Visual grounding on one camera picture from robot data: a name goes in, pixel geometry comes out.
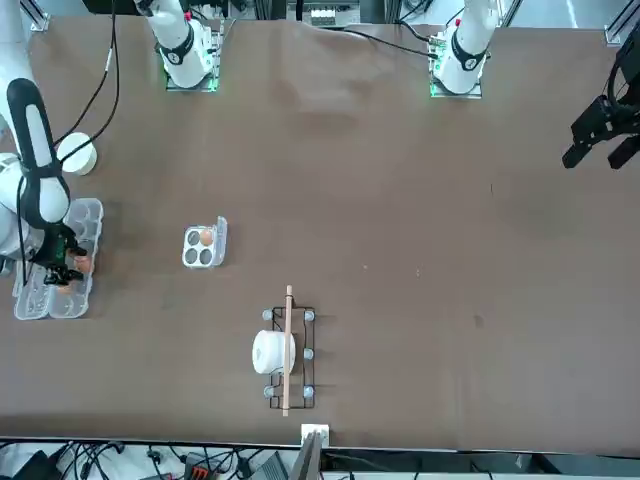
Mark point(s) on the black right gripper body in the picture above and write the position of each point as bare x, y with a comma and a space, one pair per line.
52, 250

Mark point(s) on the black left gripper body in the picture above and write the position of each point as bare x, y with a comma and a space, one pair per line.
630, 75

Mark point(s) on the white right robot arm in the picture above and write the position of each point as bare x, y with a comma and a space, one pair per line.
187, 60

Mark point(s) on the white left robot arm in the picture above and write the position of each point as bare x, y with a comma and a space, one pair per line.
465, 55

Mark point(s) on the transparent twelve-slot egg tray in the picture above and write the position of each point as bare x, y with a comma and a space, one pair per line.
35, 305

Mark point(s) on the white four-slot egg tray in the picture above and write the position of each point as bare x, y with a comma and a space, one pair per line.
198, 246

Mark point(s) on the white paper cup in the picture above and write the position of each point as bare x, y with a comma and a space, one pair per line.
82, 160

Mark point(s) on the red and black connector box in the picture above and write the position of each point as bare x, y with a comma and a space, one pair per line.
197, 471

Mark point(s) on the grey power adapter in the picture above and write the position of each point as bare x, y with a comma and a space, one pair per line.
272, 469

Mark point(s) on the grey power strip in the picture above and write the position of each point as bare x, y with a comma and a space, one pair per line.
322, 17

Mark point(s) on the aluminium frame corner rail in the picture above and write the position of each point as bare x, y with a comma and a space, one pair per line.
612, 34
41, 22

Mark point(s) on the white post bracket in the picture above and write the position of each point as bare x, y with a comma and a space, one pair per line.
324, 431

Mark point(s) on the aluminium camera post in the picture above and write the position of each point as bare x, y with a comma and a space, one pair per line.
307, 460

